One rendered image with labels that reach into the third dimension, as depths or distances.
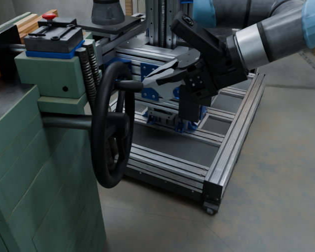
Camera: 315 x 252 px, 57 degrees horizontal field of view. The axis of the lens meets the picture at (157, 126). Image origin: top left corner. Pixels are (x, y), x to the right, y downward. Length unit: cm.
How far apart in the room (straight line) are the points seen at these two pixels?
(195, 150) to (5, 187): 108
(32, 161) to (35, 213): 13
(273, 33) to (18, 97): 50
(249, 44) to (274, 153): 148
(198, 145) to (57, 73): 105
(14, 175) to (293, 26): 59
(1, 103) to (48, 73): 11
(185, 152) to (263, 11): 103
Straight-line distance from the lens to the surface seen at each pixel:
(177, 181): 145
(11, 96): 68
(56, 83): 68
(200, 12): 62
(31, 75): 70
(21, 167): 68
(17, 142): 66
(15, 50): 77
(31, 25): 100
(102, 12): 136
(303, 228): 162
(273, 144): 205
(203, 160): 149
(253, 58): 55
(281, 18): 55
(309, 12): 55
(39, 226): 80
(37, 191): 76
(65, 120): 71
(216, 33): 116
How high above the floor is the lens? 120
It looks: 36 degrees down
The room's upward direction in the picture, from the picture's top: straight up
